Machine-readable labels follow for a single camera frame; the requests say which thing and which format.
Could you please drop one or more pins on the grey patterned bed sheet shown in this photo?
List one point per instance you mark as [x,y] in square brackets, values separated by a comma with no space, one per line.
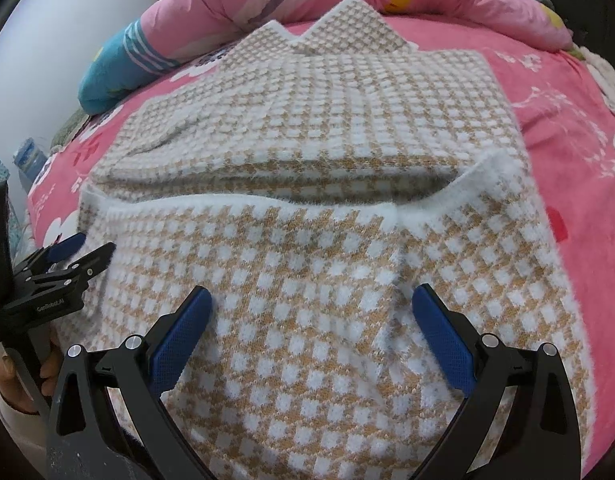
[19,230]

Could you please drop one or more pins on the pink printed quilt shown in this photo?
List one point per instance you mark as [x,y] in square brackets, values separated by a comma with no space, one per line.
[212,15]

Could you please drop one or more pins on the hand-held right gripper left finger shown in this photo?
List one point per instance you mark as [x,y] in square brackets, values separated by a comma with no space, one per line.
[185,340]

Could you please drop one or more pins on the beige white checked sweater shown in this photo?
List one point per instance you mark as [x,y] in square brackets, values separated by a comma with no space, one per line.
[312,135]

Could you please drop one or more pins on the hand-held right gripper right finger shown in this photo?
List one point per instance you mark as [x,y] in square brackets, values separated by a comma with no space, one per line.
[442,340]

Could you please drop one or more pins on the person's left forearm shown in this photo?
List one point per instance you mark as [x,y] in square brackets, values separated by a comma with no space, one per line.
[17,430]

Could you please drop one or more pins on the green patterned cloth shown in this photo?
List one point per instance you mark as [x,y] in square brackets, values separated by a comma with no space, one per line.
[69,132]

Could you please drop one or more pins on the cream fuzzy blanket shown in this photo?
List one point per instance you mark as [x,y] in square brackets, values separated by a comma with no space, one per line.
[607,77]

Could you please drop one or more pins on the pink floral blanket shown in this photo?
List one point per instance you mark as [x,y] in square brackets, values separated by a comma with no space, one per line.
[562,135]

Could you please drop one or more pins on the dark padded headboard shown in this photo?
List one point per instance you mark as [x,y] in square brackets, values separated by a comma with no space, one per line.
[587,5]

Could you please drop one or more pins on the person's left hand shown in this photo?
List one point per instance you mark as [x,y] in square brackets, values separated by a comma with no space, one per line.
[12,385]

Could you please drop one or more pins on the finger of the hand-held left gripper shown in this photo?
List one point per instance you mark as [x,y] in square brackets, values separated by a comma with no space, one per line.
[69,246]
[94,257]

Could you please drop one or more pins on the blue plastic bottle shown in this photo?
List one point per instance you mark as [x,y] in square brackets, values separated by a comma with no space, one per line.
[29,157]

